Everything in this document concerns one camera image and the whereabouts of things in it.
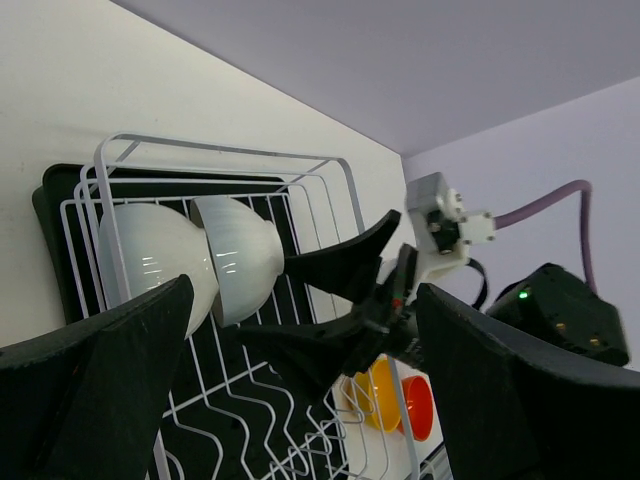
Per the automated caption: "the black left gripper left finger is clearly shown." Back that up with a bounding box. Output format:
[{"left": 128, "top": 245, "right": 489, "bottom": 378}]
[{"left": 1, "top": 275, "right": 194, "bottom": 479}]

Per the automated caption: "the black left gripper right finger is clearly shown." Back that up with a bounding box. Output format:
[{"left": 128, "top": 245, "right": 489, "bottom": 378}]
[{"left": 417, "top": 284, "right": 639, "bottom": 479}]

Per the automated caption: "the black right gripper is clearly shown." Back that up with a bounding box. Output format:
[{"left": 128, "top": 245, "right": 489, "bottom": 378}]
[{"left": 236, "top": 209, "right": 424, "bottom": 403}]

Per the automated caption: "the white ribbed ceramic bowl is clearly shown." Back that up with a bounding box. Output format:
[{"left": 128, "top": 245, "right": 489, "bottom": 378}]
[{"left": 190, "top": 195, "right": 284, "bottom": 328}]

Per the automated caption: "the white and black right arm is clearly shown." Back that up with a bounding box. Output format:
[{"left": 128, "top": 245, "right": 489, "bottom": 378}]
[{"left": 235, "top": 210, "right": 630, "bottom": 404}]

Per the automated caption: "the orange plastic bowl right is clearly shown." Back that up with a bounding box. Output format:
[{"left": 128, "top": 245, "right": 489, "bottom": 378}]
[{"left": 402, "top": 375, "right": 435, "bottom": 442}]

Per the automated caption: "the yellow plastic bowl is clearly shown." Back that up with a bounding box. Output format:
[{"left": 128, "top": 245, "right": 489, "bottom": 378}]
[{"left": 345, "top": 357, "right": 401, "bottom": 433}]

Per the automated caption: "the black drip tray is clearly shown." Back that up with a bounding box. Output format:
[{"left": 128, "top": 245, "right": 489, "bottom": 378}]
[{"left": 31, "top": 162, "right": 361, "bottom": 480}]

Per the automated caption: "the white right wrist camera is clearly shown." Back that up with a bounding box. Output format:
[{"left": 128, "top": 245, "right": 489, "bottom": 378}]
[{"left": 406, "top": 172, "right": 496, "bottom": 282}]

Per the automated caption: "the white wire dish rack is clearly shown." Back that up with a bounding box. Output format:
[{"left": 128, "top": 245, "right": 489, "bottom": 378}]
[{"left": 43, "top": 133, "right": 441, "bottom": 479}]

